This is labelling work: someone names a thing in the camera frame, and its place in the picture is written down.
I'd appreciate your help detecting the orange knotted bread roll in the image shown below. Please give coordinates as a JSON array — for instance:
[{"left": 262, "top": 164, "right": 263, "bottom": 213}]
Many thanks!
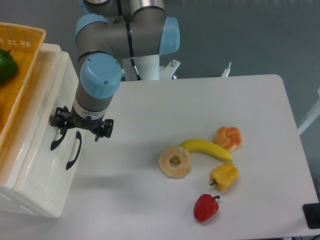
[{"left": 212, "top": 126, "right": 243, "bottom": 152}]

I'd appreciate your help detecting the red bell pepper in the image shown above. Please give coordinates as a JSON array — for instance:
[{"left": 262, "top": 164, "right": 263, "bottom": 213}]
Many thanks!
[{"left": 193, "top": 194, "right": 221, "bottom": 223}]

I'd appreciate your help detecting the black device at table edge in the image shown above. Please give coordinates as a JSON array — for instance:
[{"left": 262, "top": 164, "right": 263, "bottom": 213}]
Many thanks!
[{"left": 302, "top": 203, "right": 320, "bottom": 229}]

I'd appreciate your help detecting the black lower drawer handle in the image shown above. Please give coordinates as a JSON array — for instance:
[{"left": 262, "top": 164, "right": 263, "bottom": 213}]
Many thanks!
[{"left": 65, "top": 130, "right": 83, "bottom": 171}]

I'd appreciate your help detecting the black drawer handle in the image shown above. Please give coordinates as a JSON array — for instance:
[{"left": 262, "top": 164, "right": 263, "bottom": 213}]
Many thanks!
[
  {"left": 65, "top": 130, "right": 83, "bottom": 171},
  {"left": 50, "top": 129, "right": 68, "bottom": 151}
]

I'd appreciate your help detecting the yellow bell pepper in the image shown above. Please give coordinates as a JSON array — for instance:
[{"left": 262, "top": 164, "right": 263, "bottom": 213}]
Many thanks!
[{"left": 209, "top": 163, "right": 239, "bottom": 192}]

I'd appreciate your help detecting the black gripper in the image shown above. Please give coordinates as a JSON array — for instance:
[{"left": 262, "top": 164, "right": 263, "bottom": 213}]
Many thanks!
[{"left": 49, "top": 106, "right": 114, "bottom": 142}]

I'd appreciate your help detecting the green bell pepper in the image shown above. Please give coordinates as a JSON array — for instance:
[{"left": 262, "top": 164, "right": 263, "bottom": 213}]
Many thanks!
[{"left": 0, "top": 48, "right": 18, "bottom": 83}]

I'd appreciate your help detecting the yellow banana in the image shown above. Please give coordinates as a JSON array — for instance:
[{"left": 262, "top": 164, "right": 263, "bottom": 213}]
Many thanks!
[{"left": 179, "top": 138, "right": 233, "bottom": 163}]

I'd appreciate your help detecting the beige donut ring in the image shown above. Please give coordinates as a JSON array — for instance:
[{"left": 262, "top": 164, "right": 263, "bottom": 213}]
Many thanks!
[{"left": 158, "top": 145, "right": 192, "bottom": 180}]

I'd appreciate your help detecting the white plastic drawer cabinet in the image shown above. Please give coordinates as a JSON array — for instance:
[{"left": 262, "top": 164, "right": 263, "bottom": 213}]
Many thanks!
[{"left": 0, "top": 43, "right": 80, "bottom": 218}]

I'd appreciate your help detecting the black top drawer handle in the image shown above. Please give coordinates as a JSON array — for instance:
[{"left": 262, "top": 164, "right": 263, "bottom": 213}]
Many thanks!
[{"left": 50, "top": 129, "right": 68, "bottom": 151}]

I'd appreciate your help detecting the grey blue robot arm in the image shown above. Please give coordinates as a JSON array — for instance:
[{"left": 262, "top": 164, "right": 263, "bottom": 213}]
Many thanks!
[{"left": 50, "top": 0, "right": 180, "bottom": 138}]

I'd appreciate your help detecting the orange woven basket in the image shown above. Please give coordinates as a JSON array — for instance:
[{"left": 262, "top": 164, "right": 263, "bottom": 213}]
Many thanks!
[{"left": 0, "top": 22, "right": 46, "bottom": 147}]

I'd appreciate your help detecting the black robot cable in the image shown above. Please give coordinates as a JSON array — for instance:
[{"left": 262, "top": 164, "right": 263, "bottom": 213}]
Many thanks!
[{"left": 129, "top": 56, "right": 143, "bottom": 81}]

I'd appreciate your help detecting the white frame at right edge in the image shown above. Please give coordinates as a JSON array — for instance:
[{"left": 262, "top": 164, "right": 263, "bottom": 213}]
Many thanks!
[{"left": 297, "top": 88, "right": 320, "bottom": 136}]

